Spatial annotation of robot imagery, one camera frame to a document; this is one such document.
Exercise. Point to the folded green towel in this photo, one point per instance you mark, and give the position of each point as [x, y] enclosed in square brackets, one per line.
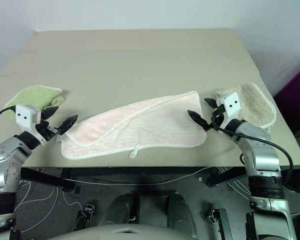
[37, 96]

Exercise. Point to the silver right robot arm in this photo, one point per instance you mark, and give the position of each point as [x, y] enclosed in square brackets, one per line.
[262, 155]

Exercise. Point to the dark side panel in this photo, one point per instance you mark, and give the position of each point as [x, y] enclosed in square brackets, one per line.
[295, 92]

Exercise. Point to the grey robot torso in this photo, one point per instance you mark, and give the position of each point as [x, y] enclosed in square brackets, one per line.
[122, 233]

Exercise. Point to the black table frame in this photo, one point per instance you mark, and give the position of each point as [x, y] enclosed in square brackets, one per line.
[140, 172]

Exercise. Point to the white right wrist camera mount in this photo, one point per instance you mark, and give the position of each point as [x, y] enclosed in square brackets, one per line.
[231, 103]

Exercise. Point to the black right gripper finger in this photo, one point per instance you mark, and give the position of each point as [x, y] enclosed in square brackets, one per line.
[198, 118]
[212, 102]

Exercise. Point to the pink towel with white trim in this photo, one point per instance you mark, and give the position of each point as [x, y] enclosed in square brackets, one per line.
[145, 125]

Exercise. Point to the small white tag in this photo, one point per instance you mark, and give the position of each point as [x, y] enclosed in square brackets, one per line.
[200, 178]

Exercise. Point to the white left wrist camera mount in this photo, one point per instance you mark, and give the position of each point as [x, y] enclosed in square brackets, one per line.
[25, 116]

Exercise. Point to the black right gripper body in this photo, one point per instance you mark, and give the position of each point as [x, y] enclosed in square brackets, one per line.
[221, 117]

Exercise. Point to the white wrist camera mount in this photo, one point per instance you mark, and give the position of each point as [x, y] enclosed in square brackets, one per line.
[25, 116]
[231, 103]

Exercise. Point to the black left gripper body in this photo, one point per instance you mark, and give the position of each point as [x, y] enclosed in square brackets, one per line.
[46, 131]

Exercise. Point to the folded beige towel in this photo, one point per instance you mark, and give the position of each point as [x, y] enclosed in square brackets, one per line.
[255, 105]

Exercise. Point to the dark rounded robot leg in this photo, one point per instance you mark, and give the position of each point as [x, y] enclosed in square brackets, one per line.
[180, 212]
[122, 210]

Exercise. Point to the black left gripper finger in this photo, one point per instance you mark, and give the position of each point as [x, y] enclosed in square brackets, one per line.
[67, 122]
[50, 111]

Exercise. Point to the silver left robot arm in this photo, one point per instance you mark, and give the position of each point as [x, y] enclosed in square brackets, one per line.
[5, 160]

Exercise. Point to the black metal floor clamp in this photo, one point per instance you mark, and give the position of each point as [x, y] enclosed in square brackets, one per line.
[86, 215]
[217, 217]

